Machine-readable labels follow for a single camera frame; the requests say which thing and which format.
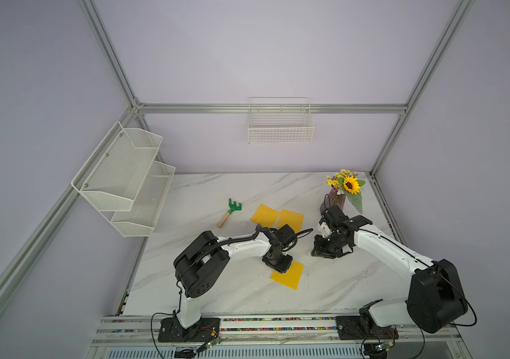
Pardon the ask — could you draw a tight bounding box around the yellow envelope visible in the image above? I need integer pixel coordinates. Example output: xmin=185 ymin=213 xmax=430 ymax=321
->
xmin=276 ymin=209 xmax=304 ymax=233
xmin=251 ymin=204 xmax=280 ymax=228
xmin=270 ymin=261 xmax=304 ymax=290

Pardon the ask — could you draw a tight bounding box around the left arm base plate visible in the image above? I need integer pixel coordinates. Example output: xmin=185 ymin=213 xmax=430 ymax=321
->
xmin=157 ymin=317 xmax=221 ymax=343

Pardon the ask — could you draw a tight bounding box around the white wire wall basket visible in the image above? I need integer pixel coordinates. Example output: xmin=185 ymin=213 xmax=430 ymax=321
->
xmin=248 ymin=97 xmax=315 ymax=144

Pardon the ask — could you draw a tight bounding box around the dark purple vase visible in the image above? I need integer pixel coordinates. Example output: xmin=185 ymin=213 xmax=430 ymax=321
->
xmin=319 ymin=188 xmax=347 ymax=213

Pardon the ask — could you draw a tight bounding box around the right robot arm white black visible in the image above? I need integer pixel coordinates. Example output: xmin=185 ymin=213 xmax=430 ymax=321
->
xmin=311 ymin=206 xmax=473 ymax=337

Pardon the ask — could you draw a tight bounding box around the lower white mesh shelf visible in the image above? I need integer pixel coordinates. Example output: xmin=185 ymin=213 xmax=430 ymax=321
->
xmin=111 ymin=161 xmax=176 ymax=237

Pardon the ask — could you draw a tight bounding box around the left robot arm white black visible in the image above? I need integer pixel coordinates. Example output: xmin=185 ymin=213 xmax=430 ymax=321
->
xmin=174 ymin=224 xmax=313 ymax=329

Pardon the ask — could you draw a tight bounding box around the upper white mesh shelf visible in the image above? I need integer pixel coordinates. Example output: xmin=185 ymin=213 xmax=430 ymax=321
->
xmin=71 ymin=122 xmax=163 ymax=212

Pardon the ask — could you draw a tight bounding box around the white mesh shelf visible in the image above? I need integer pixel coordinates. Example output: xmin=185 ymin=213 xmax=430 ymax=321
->
xmin=71 ymin=122 xmax=163 ymax=212
xmin=111 ymin=161 xmax=176 ymax=237

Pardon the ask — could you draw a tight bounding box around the green toy rake wooden handle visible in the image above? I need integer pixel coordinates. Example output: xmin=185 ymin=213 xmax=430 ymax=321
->
xmin=217 ymin=198 xmax=242 ymax=228

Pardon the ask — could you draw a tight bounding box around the sunflower bouquet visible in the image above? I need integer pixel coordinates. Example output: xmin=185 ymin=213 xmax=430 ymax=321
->
xmin=325 ymin=169 xmax=366 ymax=214

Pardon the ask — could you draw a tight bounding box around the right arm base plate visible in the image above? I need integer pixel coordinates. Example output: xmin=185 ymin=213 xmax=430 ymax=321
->
xmin=335 ymin=299 xmax=398 ymax=340

